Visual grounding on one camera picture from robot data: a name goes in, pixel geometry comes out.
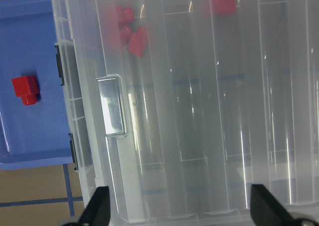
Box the clear plastic storage box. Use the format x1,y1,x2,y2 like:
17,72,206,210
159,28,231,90
54,40,97,205

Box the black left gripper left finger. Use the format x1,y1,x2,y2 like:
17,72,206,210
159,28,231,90
78,186,111,226

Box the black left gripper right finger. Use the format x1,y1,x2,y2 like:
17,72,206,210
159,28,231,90
250,184,302,226

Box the blue plastic tray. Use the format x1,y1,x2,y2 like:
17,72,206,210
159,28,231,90
0,0,72,170

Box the clear plastic box lid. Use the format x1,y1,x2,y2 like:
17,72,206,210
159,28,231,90
52,0,319,226

